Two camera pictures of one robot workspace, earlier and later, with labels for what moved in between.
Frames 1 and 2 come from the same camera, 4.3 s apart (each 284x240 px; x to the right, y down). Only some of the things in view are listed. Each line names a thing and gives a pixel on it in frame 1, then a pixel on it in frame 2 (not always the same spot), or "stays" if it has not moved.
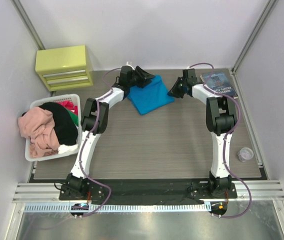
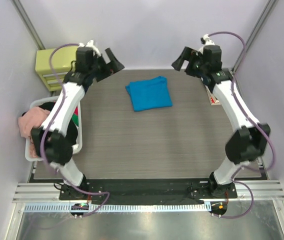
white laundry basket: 76,100 stays
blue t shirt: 154,96 stays
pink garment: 37,124 stays
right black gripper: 180,86 → 189,61
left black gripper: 137,75 → 107,66
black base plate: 131,192 stays
